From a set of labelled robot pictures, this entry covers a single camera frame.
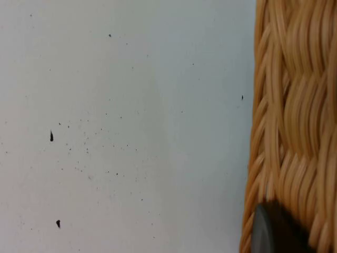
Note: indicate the pale brown wicker basket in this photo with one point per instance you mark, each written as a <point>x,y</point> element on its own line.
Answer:
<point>297,105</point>

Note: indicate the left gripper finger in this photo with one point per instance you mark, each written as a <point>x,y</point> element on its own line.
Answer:
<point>273,232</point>

